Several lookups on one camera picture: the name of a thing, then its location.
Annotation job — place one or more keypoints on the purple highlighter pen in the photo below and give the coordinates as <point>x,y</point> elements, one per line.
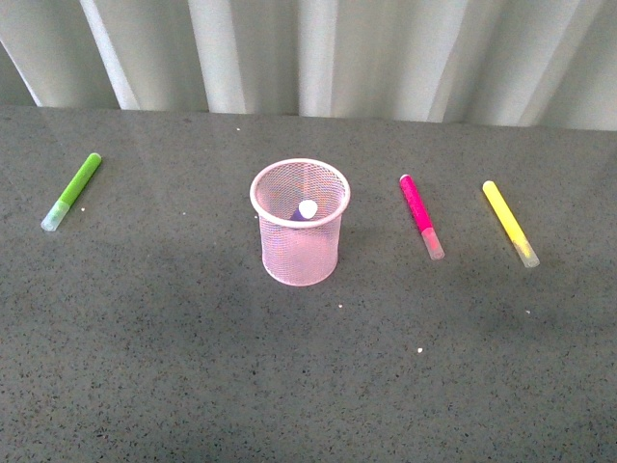
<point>305,211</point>

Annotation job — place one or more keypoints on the pink mesh cup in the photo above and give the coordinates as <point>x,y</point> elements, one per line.
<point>299,253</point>

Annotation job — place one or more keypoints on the pink highlighter pen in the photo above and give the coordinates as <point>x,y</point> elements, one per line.
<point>422,217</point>

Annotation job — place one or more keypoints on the yellow highlighter pen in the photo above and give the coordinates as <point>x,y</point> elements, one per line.
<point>510,225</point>

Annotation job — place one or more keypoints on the green highlighter pen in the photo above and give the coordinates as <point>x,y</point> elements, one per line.
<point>59,210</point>

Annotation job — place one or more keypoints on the white pleated curtain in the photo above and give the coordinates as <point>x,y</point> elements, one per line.
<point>490,62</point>

